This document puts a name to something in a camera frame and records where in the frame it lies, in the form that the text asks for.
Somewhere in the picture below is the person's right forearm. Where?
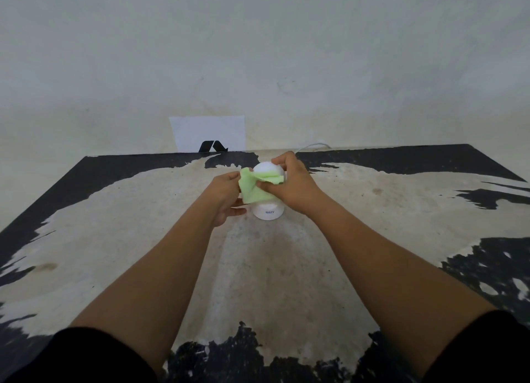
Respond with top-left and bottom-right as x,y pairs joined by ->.
306,191 -> 497,378

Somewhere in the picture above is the person's black right sleeve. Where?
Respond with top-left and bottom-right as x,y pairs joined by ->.
422,310 -> 530,383

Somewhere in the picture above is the person's black sleeve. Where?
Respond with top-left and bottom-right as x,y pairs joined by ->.
0,326 -> 159,383
422,310 -> 530,383

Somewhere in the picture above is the person's left hand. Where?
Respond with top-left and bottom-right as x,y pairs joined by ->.
206,171 -> 248,228

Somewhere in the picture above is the white dome security camera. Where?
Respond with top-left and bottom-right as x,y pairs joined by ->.
248,161 -> 286,221

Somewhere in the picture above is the person's right hand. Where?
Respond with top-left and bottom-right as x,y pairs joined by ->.
255,151 -> 328,219

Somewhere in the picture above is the person's black left sleeve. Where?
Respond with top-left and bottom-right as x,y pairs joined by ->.
0,326 -> 159,383

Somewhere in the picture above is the white paper sheet black logo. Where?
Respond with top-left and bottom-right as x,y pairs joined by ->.
169,115 -> 247,153

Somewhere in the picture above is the light green cleaning cloth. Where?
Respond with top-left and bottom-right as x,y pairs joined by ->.
238,167 -> 286,205

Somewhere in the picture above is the person's left forearm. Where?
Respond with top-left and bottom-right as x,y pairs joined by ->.
70,207 -> 220,377

